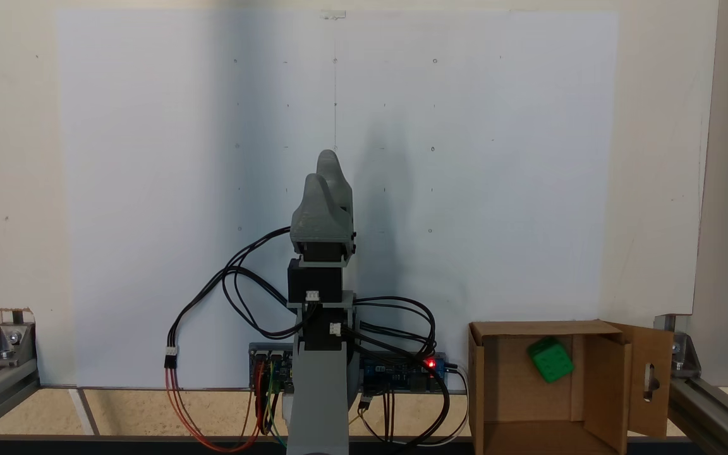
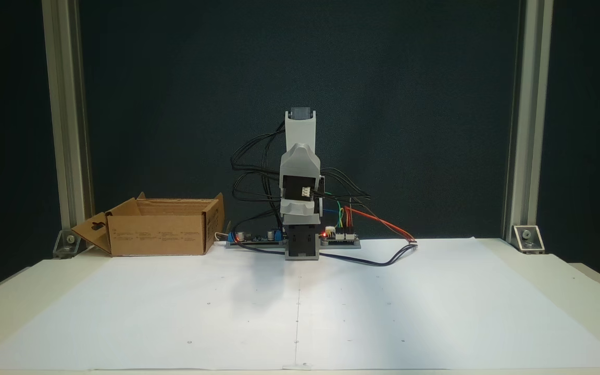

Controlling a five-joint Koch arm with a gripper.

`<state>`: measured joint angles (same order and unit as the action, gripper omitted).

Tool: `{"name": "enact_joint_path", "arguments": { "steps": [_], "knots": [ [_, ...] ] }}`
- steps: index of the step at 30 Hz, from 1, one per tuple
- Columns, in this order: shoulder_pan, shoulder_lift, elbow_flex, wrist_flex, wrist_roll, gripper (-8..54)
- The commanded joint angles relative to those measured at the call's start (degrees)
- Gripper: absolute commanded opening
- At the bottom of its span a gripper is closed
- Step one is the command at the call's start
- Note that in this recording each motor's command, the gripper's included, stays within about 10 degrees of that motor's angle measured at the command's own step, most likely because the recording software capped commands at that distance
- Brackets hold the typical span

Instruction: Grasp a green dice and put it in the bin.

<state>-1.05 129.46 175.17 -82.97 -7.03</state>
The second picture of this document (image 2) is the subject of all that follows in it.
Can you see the brown cardboard box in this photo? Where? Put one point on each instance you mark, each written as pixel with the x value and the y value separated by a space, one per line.
pixel 159 239

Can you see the metal corner bracket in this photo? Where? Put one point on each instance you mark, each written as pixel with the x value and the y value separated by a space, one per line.
pixel 528 238
pixel 68 245

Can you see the aluminium frame post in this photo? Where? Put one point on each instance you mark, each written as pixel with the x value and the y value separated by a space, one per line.
pixel 532 104
pixel 65 104

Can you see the motor driver circuit board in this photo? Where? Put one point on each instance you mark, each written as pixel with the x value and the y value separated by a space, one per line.
pixel 339 237

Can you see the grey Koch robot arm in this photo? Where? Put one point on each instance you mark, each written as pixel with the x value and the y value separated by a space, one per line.
pixel 300 130

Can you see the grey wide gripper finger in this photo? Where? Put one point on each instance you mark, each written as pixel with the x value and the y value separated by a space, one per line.
pixel 300 161

